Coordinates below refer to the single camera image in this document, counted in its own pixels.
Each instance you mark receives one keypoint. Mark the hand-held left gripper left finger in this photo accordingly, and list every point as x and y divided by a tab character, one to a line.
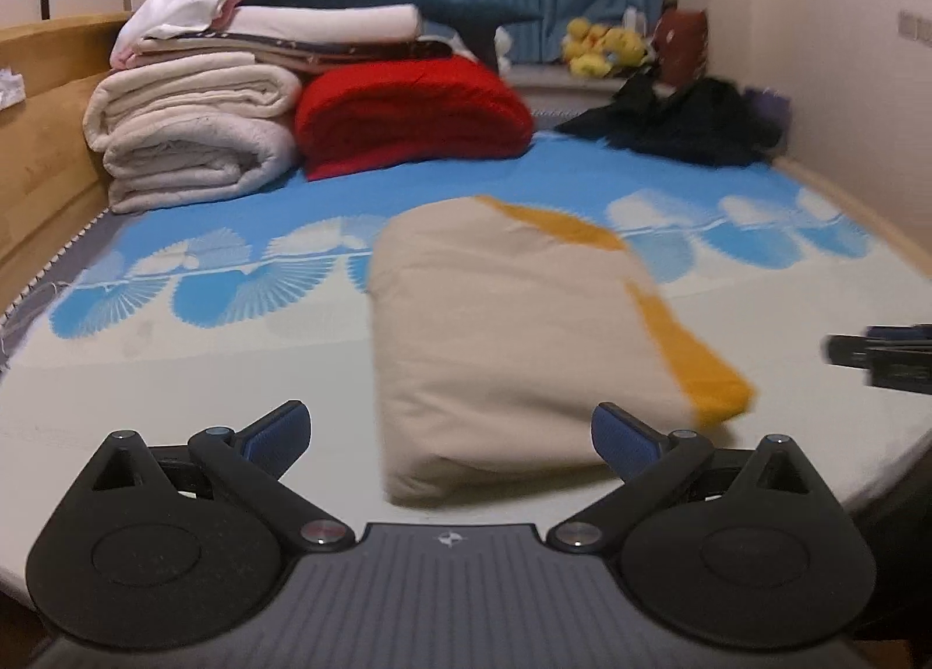
280	432

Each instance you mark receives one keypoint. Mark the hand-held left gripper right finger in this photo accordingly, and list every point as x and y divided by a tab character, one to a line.
626	436

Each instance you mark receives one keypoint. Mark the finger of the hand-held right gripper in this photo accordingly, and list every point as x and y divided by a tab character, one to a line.
844	350
899	332

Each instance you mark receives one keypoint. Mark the beige and mustard hooded jacket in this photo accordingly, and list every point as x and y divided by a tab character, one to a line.
510	348

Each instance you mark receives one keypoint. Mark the pile of black clothes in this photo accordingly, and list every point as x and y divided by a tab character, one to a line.
692	123

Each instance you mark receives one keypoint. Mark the purple paper bag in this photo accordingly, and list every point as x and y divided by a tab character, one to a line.
772	108

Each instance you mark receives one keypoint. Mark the grey mattress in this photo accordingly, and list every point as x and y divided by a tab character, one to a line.
65	261

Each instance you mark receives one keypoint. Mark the folded white quilt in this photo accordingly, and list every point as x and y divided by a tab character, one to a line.
189	130

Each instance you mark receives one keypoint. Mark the folded red blanket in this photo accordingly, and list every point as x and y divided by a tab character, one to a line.
415	115

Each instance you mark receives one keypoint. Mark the dark red cushion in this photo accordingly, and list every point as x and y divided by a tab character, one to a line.
681	46

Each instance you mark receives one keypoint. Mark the wooden headboard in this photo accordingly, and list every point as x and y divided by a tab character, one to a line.
44	166

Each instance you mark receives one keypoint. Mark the white window sill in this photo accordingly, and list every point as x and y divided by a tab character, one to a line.
561	82

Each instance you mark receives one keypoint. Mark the yellow plush bear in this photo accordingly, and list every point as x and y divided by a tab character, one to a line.
627	48

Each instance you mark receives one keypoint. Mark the folded dark patterned blanket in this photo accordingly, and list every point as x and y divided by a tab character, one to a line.
364	53

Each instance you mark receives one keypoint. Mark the yellow plush duck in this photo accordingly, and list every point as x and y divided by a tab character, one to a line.
586	50

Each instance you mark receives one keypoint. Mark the white container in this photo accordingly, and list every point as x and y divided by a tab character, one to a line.
636	19

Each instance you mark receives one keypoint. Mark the white plush toy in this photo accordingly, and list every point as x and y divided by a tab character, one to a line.
504	50

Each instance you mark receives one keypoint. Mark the tissue box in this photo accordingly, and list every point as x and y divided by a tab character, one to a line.
11	88

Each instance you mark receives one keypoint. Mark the white and pink garment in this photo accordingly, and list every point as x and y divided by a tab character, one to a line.
182	6

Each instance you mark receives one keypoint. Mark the wooden bed rail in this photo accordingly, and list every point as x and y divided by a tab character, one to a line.
859	217

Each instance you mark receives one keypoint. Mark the wall switch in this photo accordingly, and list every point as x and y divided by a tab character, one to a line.
914	26

